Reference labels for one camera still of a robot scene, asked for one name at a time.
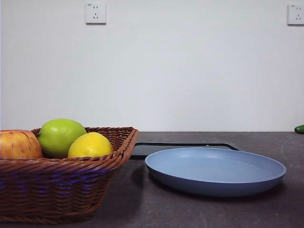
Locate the yellow lemon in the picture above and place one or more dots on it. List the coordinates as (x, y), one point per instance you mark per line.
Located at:
(90, 146)

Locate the blue round plate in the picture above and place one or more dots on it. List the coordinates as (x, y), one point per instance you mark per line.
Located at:
(213, 171)

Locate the brown woven wicker basket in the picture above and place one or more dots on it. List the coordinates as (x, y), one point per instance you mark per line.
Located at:
(59, 185)

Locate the black flat tray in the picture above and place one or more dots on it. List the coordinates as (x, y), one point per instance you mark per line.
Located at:
(140, 152)

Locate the green apple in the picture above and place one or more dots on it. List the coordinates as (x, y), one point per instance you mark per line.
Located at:
(57, 135)

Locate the red yellow apple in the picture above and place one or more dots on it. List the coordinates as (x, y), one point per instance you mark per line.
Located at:
(16, 145)

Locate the dark green vegetable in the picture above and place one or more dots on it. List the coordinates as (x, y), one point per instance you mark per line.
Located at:
(300, 129)

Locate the white wall socket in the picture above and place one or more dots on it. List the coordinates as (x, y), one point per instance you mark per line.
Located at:
(296, 14)
(95, 13)

